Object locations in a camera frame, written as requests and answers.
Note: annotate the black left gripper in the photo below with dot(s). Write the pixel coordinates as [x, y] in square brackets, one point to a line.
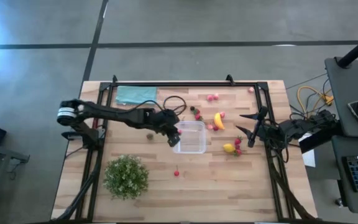
[165, 121]

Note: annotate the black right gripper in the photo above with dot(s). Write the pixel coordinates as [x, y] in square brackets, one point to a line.
[258, 126]

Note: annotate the clear plastic tupperware container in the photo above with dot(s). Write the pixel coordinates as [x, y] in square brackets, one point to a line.
[193, 140]

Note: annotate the red toy strawberry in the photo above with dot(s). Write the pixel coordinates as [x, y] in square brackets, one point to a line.
[238, 152]
[197, 111]
[197, 116]
[237, 141]

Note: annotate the small brown round fruit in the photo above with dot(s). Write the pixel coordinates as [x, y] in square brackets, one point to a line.
[149, 136]

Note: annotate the pink toy peach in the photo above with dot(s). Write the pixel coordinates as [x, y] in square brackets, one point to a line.
[251, 89]
[210, 126]
[216, 96]
[222, 114]
[210, 98]

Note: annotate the yellow toy lemon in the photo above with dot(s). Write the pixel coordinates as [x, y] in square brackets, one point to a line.
[228, 148]

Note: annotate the yellow toy banana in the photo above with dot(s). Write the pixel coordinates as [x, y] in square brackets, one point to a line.
[218, 122]

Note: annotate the red toy cherry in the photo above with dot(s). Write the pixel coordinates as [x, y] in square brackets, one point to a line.
[176, 173]

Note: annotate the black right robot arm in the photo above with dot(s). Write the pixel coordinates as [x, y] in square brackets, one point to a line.
[303, 127]

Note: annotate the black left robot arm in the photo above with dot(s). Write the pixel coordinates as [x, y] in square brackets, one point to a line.
[113, 113]

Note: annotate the teal folded cloth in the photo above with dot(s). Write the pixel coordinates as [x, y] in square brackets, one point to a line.
[135, 95]

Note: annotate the green potted plant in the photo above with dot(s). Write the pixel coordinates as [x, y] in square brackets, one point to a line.
[126, 177]

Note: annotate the black desk beam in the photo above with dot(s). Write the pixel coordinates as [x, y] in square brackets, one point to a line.
[315, 143]

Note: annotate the white paper sheet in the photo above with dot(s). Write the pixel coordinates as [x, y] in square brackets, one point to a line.
[309, 158]

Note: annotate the grey desk with pole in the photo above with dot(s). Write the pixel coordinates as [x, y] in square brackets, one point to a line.
[346, 84]

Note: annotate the grey caster wheel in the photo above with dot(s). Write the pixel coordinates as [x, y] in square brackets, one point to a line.
[339, 202]

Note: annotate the black slanted pole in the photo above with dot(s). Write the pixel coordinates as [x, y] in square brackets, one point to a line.
[357, 49]

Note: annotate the black metal table frame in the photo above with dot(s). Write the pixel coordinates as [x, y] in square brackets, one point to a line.
[182, 84]

